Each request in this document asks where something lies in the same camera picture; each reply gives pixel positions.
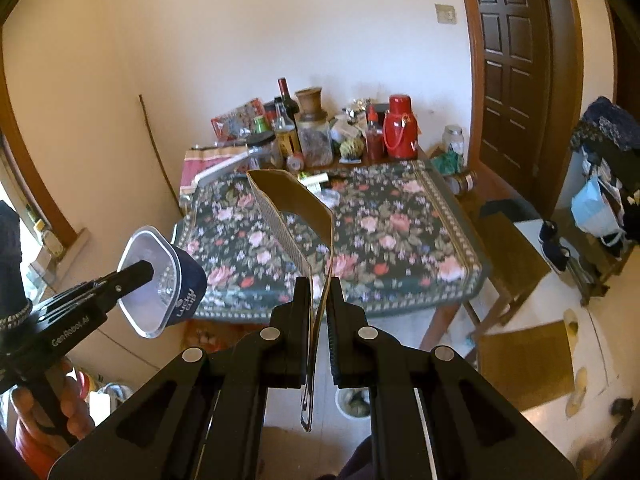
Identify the wooden chair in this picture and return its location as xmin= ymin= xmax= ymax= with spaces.
xmin=457 ymin=195 xmax=554 ymax=341

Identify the dark wine bottle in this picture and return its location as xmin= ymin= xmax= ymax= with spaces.
xmin=276 ymin=77 xmax=300 ymax=122

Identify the thin wooden stick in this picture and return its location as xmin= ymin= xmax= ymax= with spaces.
xmin=138 ymin=93 xmax=182 ymax=207

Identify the silver foil bundle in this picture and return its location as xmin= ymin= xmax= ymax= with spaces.
xmin=342 ymin=96 xmax=377 ymax=122

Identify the floral tablecloth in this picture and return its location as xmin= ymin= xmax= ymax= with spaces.
xmin=177 ymin=160 xmax=493 ymax=323

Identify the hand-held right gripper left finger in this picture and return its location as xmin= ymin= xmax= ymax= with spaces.
xmin=47 ymin=276 xmax=313 ymax=480

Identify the clear glass bottle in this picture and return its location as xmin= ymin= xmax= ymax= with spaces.
xmin=272 ymin=101 xmax=302 ymax=159

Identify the red sauce bottle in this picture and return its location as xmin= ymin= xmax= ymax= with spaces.
xmin=365 ymin=105 xmax=385 ymax=161

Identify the red patterned plastic bag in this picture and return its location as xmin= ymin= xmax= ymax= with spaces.
xmin=210 ymin=97 xmax=266 ymax=142

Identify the person's left hand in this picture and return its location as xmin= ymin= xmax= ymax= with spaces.
xmin=10 ymin=360 xmax=96 ymax=443

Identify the long grey white tray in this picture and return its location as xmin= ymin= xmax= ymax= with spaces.
xmin=196 ymin=159 xmax=251 ymax=187

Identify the white bowl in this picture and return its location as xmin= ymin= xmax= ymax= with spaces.
xmin=335 ymin=385 xmax=374 ymax=419

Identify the brown door frame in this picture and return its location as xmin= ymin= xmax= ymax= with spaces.
xmin=455 ymin=0 xmax=584 ymax=217

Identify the dark brown panel door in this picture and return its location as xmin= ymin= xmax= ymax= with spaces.
xmin=470 ymin=0 xmax=552 ymax=176

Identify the black shoe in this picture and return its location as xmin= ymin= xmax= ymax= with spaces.
xmin=538 ymin=220 xmax=571 ymax=272

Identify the dried green plant ball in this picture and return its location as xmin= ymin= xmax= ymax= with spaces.
xmin=340 ymin=137 xmax=366 ymax=162

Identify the dark blue patterned cloth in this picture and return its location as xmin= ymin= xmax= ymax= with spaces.
xmin=581 ymin=96 xmax=640 ymax=152

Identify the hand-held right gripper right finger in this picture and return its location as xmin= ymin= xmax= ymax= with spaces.
xmin=325 ymin=277 xmax=586 ymax=480

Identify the black lid jar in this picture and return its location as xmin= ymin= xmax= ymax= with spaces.
xmin=248 ymin=131 xmax=284 ymax=169

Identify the blue plastic cup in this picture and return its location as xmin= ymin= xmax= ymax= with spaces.
xmin=116 ymin=227 xmax=207 ymax=338

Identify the red thermos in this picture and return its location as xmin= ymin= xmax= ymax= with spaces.
xmin=383 ymin=94 xmax=420 ymax=161

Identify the large glass jar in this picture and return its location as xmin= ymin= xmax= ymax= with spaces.
xmin=297 ymin=112 xmax=334 ymax=169

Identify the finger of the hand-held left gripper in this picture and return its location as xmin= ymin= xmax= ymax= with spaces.
xmin=37 ymin=263 xmax=155 ymax=318

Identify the blue white plastic bag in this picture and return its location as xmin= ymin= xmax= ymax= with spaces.
xmin=571 ymin=175 xmax=627 ymax=239

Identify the red plastic container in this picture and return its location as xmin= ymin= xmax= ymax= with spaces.
xmin=15 ymin=412 xmax=59 ymax=479

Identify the wooden stool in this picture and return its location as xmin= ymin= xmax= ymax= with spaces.
xmin=472 ymin=322 xmax=577 ymax=413

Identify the brown window frame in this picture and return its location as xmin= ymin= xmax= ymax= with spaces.
xmin=0 ymin=76 xmax=77 ymax=240

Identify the green plastic bag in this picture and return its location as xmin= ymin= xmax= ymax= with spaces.
xmin=431 ymin=152 xmax=467 ymax=177

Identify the red striped box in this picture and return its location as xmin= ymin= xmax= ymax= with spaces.
xmin=181 ymin=145 xmax=251 ymax=194

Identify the wooden table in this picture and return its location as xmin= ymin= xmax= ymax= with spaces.
xmin=180 ymin=144 xmax=492 ymax=356

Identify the brown cardboard sleeve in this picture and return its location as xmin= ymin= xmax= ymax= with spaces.
xmin=246 ymin=169 xmax=335 ymax=433

